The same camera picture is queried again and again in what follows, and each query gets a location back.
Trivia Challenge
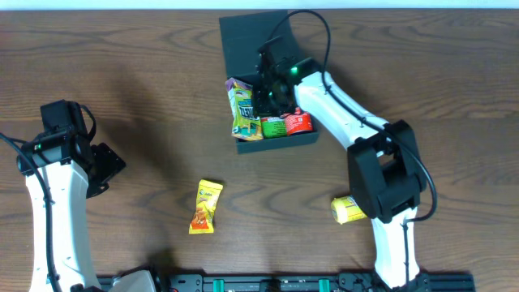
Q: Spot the green Haribo gummy bag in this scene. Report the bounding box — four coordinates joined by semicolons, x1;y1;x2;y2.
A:
261;117;287;139

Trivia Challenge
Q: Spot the red chips can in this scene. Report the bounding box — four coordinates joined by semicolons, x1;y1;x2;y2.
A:
281;107;313;135

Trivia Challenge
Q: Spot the green Pretz snack box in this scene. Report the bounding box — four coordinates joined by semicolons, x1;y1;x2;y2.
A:
225;78;264;141

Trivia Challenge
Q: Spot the black box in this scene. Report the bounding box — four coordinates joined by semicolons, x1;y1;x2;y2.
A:
218;10;320;155

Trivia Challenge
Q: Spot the yellow Julie's snack packet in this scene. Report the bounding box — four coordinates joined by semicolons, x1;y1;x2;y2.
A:
189;179;224;234

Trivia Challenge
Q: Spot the yellow snack cup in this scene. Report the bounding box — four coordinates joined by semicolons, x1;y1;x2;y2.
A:
331;196;367;225

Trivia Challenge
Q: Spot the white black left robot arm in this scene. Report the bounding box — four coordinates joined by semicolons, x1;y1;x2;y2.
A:
17;128;156;291

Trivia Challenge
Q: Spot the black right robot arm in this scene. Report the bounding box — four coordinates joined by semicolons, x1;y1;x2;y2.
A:
257;53;426;289

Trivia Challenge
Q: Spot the black mounting rail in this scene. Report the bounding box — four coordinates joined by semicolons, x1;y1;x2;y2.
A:
97;272;476;292

